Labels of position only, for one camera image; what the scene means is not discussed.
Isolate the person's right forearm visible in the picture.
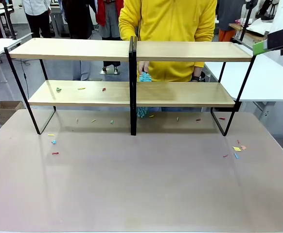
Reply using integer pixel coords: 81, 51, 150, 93
119, 23, 149, 65

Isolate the black floor cable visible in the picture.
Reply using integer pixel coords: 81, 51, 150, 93
19, 59, 31, 98

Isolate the black metal pole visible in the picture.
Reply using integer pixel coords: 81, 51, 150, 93
238, 0, 259, 43

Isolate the grey cabinet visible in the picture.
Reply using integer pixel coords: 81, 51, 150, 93
50, 5, 67, 37

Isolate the person in yellow hoodie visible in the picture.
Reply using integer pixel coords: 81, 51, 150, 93
118, 0, 218, 113

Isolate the bystander in grey top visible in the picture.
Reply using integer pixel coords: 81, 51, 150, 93
216, 0, 249, 43

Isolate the cardboard box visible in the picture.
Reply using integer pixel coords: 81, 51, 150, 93
0, 100, 26, 126

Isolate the teal chenille duster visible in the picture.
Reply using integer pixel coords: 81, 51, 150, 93
136, 71, 153, 119

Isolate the bystander in dark clothes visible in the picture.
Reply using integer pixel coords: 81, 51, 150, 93
61, 0, 95, 81

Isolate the person's right hand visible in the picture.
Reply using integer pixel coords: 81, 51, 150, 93
137, 61, 150, 74

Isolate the bystander in white shirt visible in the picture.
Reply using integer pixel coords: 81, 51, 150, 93
23, 0, 53, 38

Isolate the bystander in red jacket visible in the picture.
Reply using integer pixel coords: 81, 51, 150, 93
95, 0, 124, 74

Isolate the large white table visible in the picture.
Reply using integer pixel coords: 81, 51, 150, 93
203, 45, 283, 122

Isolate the black metal stand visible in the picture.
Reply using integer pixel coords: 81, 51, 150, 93
3, 0, 18, 40

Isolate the wooden bench with papers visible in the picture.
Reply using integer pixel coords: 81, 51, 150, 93
228, 18, 275, 46

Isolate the person's left forearm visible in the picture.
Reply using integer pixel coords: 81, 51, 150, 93
193, 23, 218, 78

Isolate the wood shelf unit black frame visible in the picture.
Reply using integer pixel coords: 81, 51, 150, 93
133, 36, 258, 137
4, 36, 134, 136

